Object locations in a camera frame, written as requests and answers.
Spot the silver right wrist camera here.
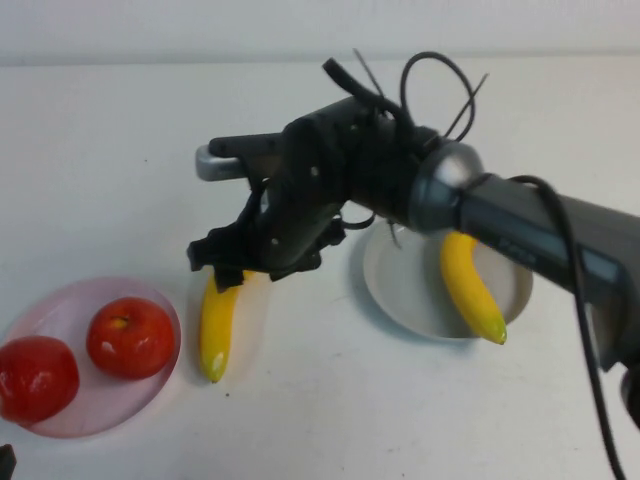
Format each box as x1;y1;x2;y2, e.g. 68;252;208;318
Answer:
194;144;247;182

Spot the black cable tie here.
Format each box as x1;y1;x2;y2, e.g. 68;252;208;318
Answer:
447;73;491;140
352;47;384;97
342;213;375;232

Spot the red plastic apple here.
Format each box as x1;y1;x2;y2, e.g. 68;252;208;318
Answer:
85;297;176;381
0;336;81;427

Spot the yellow plastic banana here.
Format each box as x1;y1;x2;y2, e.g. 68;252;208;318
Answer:
439;230;508;346
198;269;242;385

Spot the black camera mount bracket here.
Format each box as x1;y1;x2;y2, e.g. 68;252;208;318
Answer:
207;132;287;157

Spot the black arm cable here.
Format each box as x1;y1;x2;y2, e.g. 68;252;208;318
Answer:
462;174;629;480

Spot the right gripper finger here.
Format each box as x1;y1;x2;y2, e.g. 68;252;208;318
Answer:
267;215;349;282
188;180;266;292

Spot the grey round plate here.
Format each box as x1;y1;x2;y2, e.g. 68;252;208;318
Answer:
362;219;534;341

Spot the pink round plate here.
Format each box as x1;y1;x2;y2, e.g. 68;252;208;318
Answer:
0;277;182;440

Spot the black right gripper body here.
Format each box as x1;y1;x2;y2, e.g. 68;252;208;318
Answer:
258;99;364;274

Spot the black looped camera cable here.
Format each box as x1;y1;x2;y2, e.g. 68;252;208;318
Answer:
322;50;477;142

